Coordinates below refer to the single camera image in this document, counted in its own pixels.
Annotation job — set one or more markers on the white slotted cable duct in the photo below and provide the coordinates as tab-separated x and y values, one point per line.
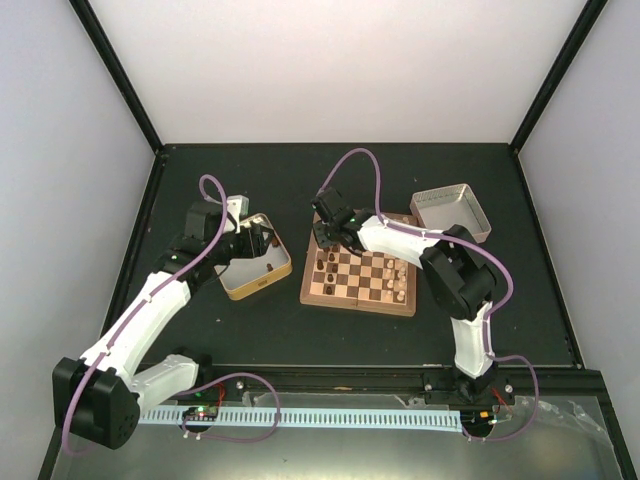
327	418

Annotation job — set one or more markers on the pink metal tin tray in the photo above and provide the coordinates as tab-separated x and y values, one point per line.
440	208

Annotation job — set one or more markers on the wooden folding chess board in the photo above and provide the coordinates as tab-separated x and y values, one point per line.
359	282

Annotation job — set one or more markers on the dark pieces in tin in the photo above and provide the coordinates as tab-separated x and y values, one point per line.
272	254

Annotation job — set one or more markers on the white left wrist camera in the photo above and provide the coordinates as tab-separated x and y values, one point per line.
237	209

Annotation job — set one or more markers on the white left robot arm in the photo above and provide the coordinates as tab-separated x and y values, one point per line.
102	395

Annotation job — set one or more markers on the black frame post left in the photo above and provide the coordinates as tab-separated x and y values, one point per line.
103	46

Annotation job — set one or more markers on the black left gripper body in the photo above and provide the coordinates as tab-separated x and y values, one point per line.
251	248

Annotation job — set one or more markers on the black frame post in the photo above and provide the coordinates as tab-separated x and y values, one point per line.
570	48
103	46

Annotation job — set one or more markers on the left controller board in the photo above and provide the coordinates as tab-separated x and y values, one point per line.
201	413

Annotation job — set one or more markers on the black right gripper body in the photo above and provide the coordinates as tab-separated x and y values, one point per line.
325	240

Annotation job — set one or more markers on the yellow bear tin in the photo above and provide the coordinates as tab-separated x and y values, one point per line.
244	277

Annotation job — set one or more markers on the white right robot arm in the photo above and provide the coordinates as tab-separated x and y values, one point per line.
459	278

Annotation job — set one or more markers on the black frame post right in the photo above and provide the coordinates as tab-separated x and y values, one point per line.
570	48

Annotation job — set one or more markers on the right controller board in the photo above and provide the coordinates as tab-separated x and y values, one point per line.
475	418

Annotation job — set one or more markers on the controller board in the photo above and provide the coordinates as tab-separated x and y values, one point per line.
201	413
475	418

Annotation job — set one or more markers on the black mounting rail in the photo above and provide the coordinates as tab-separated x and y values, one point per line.
447	382

